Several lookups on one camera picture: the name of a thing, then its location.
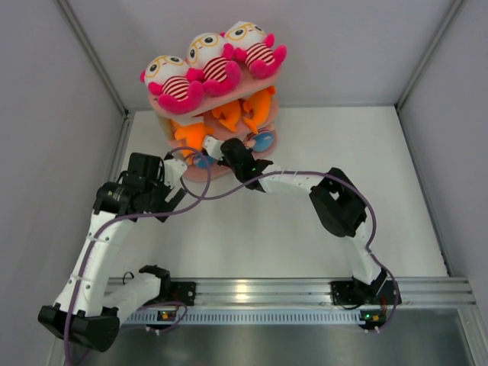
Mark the boy doll plush blue cap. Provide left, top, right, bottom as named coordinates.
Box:
left=244, top=124, right=275, bottom=153

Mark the small orange shark plush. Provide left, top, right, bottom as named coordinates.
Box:
left=211, top=100, right=241, bottom=132

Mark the large orange shark plush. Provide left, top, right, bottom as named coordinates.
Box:
left=242, top=85, right=276, bottom=133

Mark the white panda plush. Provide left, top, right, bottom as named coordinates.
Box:
left=221, top=21, right=287, bottom=79
left=186, top=32, right=242, bottom=97
left=140, top=55, right=204, bottom=114

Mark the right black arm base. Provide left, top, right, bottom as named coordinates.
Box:
left=330, top=279, right=402, bottom=332

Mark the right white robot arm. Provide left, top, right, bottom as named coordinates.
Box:
left=209, top=138, right=387, bottom=303

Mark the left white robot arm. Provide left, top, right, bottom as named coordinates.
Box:
left=38, top=152, right=187, bottom=352

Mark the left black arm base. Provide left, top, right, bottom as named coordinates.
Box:
left=150, top=280, right=197, bottom=333

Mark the pink three-tier toy shelf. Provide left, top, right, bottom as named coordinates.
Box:
left=148, top=70, right=279, bottom=159

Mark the boy doll plush on shelf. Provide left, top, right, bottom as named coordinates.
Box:
left=191, top=153, right=215, bottom=169

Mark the orange shark plush on shelf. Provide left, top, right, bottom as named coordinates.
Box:
left=172, top=121, right=214, bottom=151

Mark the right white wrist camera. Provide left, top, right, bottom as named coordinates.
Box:
left=203, top=136, right=224, bottom=161

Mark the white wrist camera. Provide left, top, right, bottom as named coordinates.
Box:
left=203, top=136, right=224, bottom=161
left=163, top=158, right=188, bottom=189

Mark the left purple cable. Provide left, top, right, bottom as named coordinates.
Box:
left=63, top=147, right=213, bottom=366

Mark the purple cable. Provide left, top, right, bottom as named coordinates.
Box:
left=63, top=147, right=213, bottom=366
left=181, top=171, right=400, bottom=291

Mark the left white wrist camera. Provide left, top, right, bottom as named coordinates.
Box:
left=163, top=158, right=188, bottom=189

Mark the white slotted cable duct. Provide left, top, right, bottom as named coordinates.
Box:
left=125, top=308, right=365, bottom=326

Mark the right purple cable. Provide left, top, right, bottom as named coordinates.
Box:
left=181, top=171, right=400, bottom=291

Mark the aluminium front rail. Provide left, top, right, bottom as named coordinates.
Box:
left=106, top=277, right=477, bottom=307

